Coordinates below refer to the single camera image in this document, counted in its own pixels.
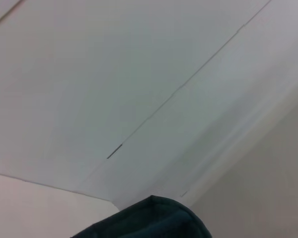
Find dark teal insulated lunch bag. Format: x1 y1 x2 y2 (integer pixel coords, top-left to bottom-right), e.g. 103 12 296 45
72 195 213 238

